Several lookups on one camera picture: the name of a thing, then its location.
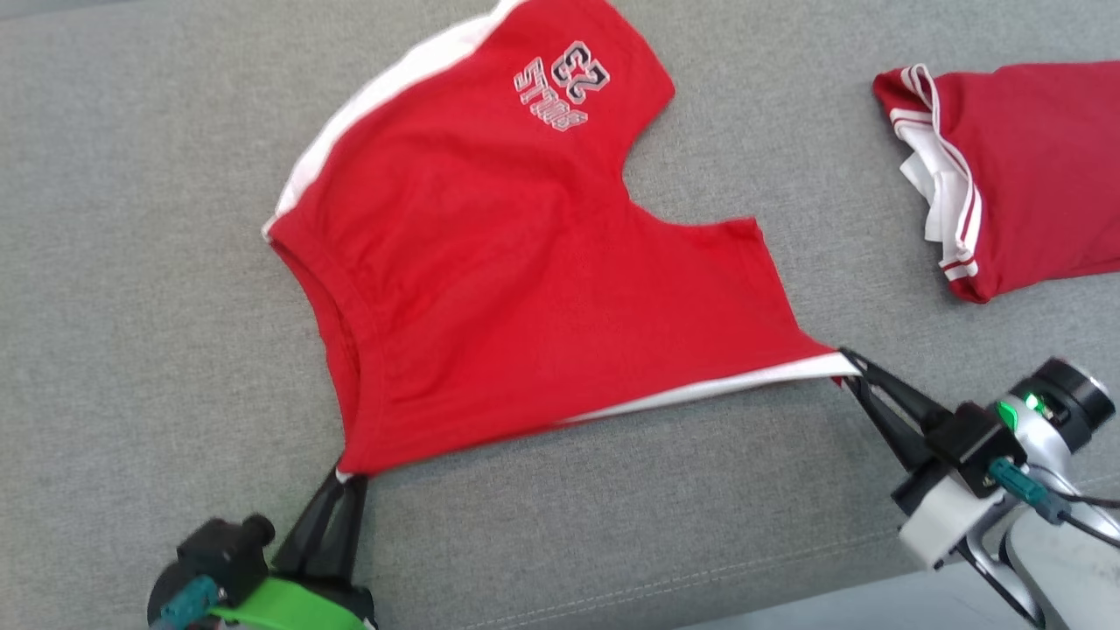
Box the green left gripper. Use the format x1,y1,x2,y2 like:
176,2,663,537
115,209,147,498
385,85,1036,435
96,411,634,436
210,467,378,630

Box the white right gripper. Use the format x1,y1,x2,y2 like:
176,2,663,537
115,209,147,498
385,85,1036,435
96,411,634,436
839,347,1008,571

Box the red Bulls 23 jersey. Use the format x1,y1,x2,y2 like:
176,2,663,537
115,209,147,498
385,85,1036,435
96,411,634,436
871,59,1120,305

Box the red shorts with white stripe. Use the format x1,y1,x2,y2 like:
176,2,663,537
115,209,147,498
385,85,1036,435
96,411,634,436
261,0,863,479

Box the teal right camera connector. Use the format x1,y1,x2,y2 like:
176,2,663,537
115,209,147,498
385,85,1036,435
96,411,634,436
987,458,1074,528

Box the teal camera connector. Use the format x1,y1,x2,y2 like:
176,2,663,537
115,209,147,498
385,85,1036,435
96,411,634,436
171,575,221,629
987,458,1074,528

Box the teal left camera connector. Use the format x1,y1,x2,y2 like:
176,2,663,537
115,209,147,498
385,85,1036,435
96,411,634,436
171,575,221,629

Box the thin black cable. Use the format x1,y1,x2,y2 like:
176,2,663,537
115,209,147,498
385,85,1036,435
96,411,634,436
1059,512,1120,550
1025,464,1120,510

